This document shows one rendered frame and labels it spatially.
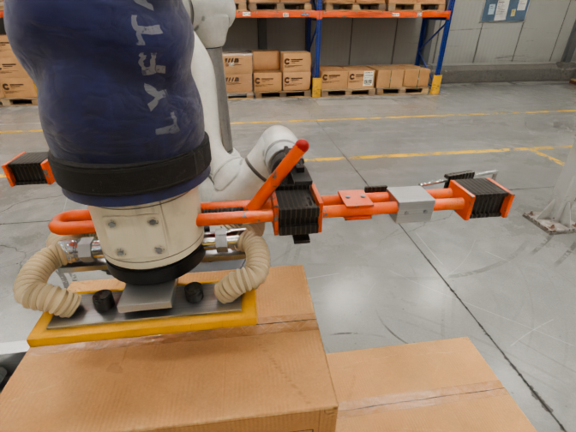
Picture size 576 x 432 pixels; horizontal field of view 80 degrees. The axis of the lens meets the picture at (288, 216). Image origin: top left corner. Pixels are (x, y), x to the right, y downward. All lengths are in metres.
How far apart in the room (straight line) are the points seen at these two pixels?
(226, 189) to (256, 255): 0.36
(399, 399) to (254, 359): 0.59
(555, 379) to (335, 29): 8.20
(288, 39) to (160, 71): 8.56
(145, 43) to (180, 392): 0.56
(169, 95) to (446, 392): 1.11
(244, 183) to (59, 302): 0.48
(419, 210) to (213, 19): 0.87
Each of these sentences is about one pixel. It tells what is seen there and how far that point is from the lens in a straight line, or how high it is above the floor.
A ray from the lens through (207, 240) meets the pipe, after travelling 0.63.
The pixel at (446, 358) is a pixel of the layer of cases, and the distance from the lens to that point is 1.35.
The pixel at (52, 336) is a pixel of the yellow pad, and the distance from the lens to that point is 0.64.
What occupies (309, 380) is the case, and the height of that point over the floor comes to 0.94.
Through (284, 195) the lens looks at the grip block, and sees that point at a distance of 0.62.
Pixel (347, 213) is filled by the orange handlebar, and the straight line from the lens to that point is 0.61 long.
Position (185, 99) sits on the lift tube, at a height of 1.43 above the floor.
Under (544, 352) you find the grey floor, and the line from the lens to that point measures 2.37.
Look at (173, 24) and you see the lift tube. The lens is 0.49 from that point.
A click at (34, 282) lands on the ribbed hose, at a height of 1.18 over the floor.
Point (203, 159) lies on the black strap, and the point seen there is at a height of 1.35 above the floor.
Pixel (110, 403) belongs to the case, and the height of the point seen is 0.94.
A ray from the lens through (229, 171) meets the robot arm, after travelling 0.90.
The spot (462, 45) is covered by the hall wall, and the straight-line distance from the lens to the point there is 10.58.
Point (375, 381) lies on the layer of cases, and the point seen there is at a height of 0.54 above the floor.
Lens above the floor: 1.53
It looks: 30 degrees down
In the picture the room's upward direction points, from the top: straight up
